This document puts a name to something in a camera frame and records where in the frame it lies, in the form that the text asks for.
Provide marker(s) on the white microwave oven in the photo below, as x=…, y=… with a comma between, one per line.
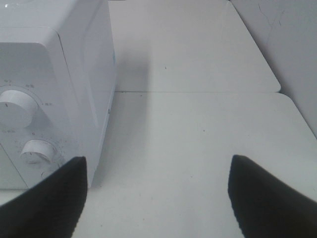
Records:
x=61, y=53

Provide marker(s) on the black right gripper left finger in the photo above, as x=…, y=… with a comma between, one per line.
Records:
x=50, y=209

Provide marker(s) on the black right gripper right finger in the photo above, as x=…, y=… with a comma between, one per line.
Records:
x=266, y=207

